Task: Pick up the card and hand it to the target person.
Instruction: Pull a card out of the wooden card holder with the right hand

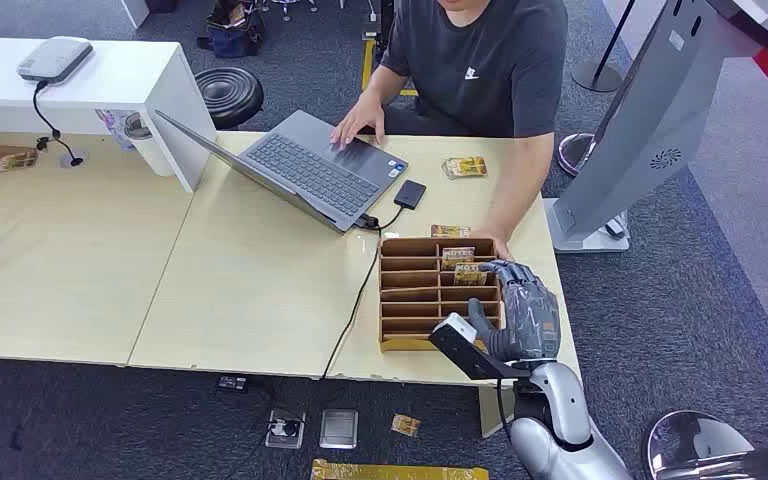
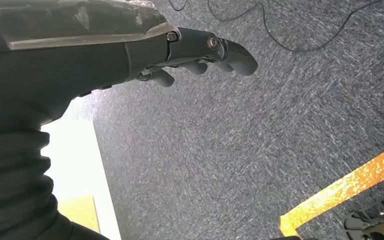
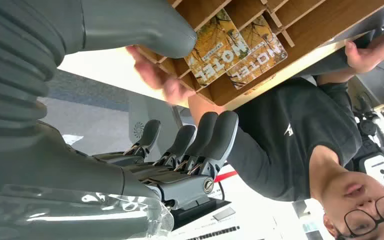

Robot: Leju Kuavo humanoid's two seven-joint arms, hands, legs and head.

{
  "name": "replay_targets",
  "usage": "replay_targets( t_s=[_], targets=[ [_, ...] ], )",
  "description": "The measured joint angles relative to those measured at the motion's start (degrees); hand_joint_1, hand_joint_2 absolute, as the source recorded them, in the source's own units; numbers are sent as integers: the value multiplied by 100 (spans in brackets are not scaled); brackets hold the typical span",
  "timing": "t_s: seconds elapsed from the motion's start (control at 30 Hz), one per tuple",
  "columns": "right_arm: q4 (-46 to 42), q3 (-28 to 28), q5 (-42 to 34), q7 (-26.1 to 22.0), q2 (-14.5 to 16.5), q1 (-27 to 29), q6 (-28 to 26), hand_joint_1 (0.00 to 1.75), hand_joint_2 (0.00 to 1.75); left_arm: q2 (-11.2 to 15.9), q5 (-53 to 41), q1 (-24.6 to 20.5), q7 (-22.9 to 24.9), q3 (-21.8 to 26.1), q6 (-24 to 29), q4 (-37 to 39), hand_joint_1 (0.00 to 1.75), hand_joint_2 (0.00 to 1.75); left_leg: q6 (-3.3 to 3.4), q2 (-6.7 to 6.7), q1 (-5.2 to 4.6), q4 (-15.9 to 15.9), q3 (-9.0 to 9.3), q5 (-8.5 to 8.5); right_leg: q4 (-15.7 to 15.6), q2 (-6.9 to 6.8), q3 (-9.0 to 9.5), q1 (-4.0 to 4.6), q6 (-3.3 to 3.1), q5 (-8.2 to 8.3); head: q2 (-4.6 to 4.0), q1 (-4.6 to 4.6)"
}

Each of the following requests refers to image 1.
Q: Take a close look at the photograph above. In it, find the short black drive cable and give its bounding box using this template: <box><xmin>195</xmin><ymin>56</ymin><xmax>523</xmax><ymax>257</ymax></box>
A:
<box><xmin>375</xmin><ymin>203</ymin><xmax>406</xmax><ymax>232</ymax></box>

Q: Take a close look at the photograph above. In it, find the grey laptop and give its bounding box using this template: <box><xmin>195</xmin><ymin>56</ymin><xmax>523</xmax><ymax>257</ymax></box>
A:
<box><xmin>153</xmin><ymin>108</ymin><xmax>410</xmax><ymax>234</ymax></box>

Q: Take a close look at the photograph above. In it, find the person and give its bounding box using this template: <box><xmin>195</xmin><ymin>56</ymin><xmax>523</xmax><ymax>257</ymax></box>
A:
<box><xmin>328</xmin><ymin>0</ymin><xmax>570</xmax><ymax>262</ymax></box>

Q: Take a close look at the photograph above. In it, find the white desk riser shelf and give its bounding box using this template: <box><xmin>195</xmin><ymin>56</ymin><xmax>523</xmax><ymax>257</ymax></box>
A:
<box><xmin>0</xmin><ymin>36</ymin><xmax>218</xmax><ymax>195</ymax></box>

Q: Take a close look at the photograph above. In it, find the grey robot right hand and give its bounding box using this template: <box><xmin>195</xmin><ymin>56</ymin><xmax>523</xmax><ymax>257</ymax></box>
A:
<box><xmin>466</xmin><ymin>259</ymin><xmax>563</xmax><ymax>365</ymax></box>

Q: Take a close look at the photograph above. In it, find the silver floor plate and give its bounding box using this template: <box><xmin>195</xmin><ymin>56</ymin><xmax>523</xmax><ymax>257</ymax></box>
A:
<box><xmin>318</xmin><ymin>407</ymin><xmax>361</xmax><ymax>452</ymax></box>

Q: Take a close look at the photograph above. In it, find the dark bag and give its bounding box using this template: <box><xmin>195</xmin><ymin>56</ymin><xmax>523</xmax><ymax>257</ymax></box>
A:
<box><xmin>195</xmin><ymin>0</ymin><xmax>268</xmax><ymax>60</ymax></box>

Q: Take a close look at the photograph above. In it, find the black round stool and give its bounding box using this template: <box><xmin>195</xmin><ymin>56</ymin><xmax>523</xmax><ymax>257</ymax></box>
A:
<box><xmin>193</xmin><ymin>66</ymin><xmax>266</xmax><ymax>132</ymax></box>

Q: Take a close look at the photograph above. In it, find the silver kiosk stand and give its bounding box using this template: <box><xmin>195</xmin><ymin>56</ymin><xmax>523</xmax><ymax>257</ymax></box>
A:
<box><xmin>542</xmin><ymin>0</ymin><xmax>768</xmax><ymax>255</ymax></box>

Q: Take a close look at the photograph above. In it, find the black power cable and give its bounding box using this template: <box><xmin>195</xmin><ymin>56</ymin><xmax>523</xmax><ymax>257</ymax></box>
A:
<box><xmin>320</xmin><ymin>213</ymin><xmax>385</xmax><ymax>382</ymax></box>

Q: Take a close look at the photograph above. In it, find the black router cable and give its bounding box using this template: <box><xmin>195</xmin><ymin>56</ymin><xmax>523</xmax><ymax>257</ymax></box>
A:
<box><xmin>31</xmin><ymin>80</ymin><xmax>86</xmax><ymax>168</ymax></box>

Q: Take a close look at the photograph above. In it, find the grey router box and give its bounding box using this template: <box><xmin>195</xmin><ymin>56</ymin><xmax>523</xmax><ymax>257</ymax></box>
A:
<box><xmin>16</xmin><ymin>35</ymin><xmax>95</xmax><ymax>85</ymax></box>

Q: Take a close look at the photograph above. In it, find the black stanchion pole with base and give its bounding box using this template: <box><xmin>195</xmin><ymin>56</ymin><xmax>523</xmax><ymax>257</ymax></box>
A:
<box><xmin>570</xmin><ymin>0</ymin><xmax>638</xmax><ymax>95</ymax></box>

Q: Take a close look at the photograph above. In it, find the black external drive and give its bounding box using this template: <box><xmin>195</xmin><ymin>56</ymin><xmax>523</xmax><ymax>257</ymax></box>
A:
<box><xmin>393</xmin><ymin>178</ymin><xmax>428</xmax><ymax>212</ymax></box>

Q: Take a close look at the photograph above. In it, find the stack of key cards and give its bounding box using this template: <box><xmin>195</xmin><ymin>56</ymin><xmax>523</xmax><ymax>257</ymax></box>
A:
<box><xmin>440</xmin><ymin>155</ymin><xmax>490</xmax><ymax>181</ymax></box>

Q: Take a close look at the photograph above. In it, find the white cup with lid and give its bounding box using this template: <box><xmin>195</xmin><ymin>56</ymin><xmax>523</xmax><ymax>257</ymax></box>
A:
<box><xmin>123</xmin><ymin>111</ymin><xmax>177</xmax><ymax>179</ymax></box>

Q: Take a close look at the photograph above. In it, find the floor socket box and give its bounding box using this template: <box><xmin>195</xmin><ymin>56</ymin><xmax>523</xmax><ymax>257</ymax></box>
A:
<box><xmin>263</xmin><ymin>407</ymin><xmax>308</xmax><ymax>452</ymax></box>

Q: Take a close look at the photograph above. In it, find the person's right hand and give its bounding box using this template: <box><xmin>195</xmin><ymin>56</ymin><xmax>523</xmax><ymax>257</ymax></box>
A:
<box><xmin>328</xmin><ymin>92</ymin><xmax>387</xmax><ymax>152</ymax></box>

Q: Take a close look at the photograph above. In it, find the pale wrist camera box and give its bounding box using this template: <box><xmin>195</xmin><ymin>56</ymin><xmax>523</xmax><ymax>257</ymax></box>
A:
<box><xmin>428</xmin><ymin>313</ymin><xmax>532</xmax><ymax>383</ymax></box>

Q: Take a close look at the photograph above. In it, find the brown wooden card organizer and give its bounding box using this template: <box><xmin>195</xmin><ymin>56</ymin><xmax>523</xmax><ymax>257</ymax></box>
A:
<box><xmin>377</xmin><ymin>236</ymin><xmax>505</xmax><ymax>354</ymax></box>

